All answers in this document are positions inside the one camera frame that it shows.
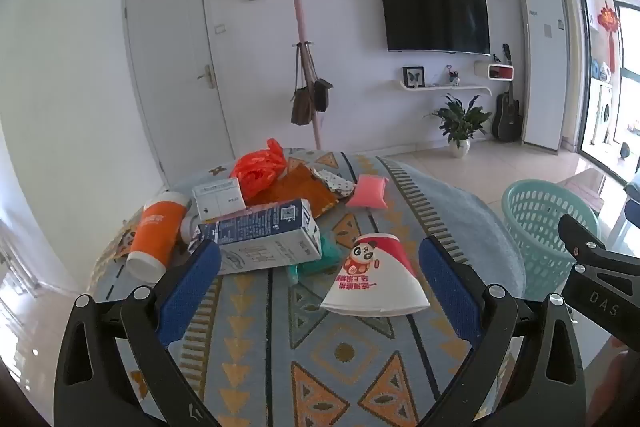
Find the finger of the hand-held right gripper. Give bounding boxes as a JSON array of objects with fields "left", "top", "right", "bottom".
[{"left": 557, "top": 213, "right": 640, "bottom": 344}]

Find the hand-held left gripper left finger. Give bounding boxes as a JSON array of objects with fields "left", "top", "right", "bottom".
[{"left": 54, "top": 239, "right": 223, "bottom": 427}]

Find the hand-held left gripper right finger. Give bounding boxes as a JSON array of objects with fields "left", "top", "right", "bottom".
[{"left": 419, "top": 236, "right": 587, "bottom": 427}]

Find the red white paper cup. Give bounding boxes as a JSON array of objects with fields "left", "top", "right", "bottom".
[{"left": 320, "top": 232, "right": 431, "bottom": 318}]

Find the teal plastic basket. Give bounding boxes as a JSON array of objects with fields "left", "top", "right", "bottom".
[{"left": 501, "top": 179, "right": 601, "bottom": 304}]

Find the red plastic bag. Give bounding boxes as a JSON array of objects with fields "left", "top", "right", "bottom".
[{"left": 230, "top": 138, "right": 289, "bottom": 200}]

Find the orange white plastic bottle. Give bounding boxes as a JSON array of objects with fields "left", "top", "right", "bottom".
[{"left": 125, "top": 191, "right": 194, "bottom": 283}]

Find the blue white milk carton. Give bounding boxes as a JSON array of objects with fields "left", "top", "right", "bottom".
[{"left": 192, "top": 199, "right": 324, "bottom": 276}]

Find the small white box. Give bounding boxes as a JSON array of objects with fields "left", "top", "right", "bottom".
[{"left": 192, "top": 179, "right": 247, "bottom": 222}]

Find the teal plastic wrapper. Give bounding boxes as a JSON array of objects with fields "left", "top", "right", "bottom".
[{"left": 287, "top": 231, "right": 347, "bottom": 286}]

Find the pink packet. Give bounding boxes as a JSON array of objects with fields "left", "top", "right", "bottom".
[{"left": 345, "top": 174, "right": 390, "bottom": 210}]

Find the orange brown wrapper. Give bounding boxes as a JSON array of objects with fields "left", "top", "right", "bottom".
[{"left": 249, "top": 158, "right": 342, "bottom": 221}]

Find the white dotted wrapper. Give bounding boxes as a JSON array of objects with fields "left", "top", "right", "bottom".
[{"left": 312, "top": 166, "right": 357, "bottom": 198}]

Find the green potted plant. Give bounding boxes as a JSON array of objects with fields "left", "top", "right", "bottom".
[{"left": 424, "top": 92, "right": 494, "bottom": 158}]

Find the white washing machine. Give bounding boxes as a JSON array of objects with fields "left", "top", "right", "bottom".
[{"left": 597, "top": 81, "right": 614, "bottom": 143}]

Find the black guitar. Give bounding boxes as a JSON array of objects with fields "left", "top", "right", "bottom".
[{"left": 492, "top": 79, "right": 524, "bottom": 143}]

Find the white wavy low shelf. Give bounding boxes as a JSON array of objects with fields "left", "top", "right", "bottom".
[{"left": 384, "top": 79, "right": 494, "bottom": 97}]

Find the brown hanging bag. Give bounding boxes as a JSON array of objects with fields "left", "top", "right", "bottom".
[{"left": 290, "top": 42, "right": 315, "bottom": 127}]

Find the white red box shelf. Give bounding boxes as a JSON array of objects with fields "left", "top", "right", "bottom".
[{"left": 473, "top": 60, "right": 515, "bottom": 81}]

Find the white door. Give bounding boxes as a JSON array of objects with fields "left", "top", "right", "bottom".
[{"left": 122, "top": 0, "right": 236, "bottom": 188}]

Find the dark hanging bag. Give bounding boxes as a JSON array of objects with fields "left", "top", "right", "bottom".
[{"left": 307, "top": 44, "right": 334, "bottom": 113}]

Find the red knot ornament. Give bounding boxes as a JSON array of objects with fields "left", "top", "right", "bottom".
[{"left": 597, "top": 0, "right": 621, "bottom": 80}]

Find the pink coat rack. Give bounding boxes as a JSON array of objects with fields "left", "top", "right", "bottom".
[{"left": 285, "top": 0, "right": 326, "bottom": 150}]

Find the black butterfly frame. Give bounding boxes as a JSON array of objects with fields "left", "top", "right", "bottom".
[{"left": 402, "top": 65, "right": 426, "bottom": 88}]

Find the black wall television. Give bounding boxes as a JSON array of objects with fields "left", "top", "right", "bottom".
[{"left": 378, "top": 0, "right": 491, "bottom": 56}]

